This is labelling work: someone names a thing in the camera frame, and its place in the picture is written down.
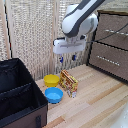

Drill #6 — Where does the black fabric storage box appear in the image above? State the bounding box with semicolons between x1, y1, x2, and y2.
0;57;50;128

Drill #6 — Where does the brown drawer cabinet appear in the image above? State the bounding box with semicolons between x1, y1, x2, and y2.
86;9;128;83

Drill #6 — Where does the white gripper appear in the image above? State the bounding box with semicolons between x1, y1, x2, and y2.
52;36;87;65

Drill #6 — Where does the silver drawer handle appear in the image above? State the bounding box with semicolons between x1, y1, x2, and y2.
96;54;118;65
103;28;128;38

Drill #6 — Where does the beige bamboo screen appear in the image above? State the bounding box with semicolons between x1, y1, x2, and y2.
0;0;101;82

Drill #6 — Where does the black cable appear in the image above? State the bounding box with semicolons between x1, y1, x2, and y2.
95;30;128;44

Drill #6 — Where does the blue bowl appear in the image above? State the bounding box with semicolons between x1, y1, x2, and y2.
44;86;65;105

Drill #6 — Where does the yellow bowl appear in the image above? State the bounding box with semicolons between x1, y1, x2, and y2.
43;73;61;89

